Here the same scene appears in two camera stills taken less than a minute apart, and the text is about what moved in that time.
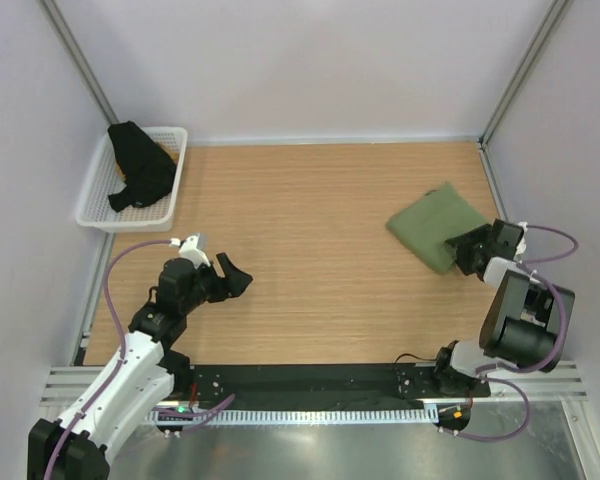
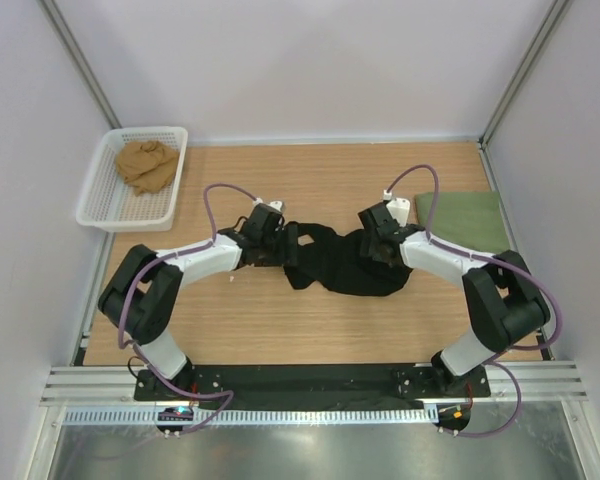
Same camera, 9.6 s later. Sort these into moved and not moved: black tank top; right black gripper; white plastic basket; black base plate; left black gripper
Moved: left black gripper; black tank top; right black gripper
Not moved: black base plate; white plastic basket
